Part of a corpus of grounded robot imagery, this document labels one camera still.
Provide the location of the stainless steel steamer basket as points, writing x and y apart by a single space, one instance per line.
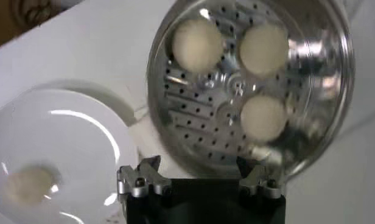
199 121

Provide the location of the white steamed baozi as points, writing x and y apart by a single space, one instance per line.
263 50
263 118
197 45
29 184

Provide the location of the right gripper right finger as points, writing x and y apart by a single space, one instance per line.
260 181

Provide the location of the white round plate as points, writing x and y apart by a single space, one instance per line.
68 146

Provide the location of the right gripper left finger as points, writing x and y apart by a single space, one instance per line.
145 179

